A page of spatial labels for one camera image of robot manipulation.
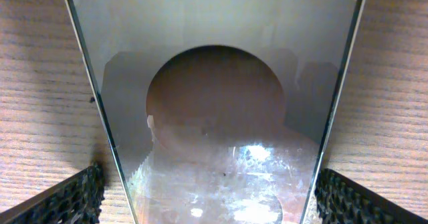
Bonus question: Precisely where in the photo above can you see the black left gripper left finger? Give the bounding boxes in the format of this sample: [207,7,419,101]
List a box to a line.
[1,163,104,224]

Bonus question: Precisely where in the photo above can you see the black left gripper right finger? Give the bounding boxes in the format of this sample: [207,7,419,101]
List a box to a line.
[314,169,427,224]

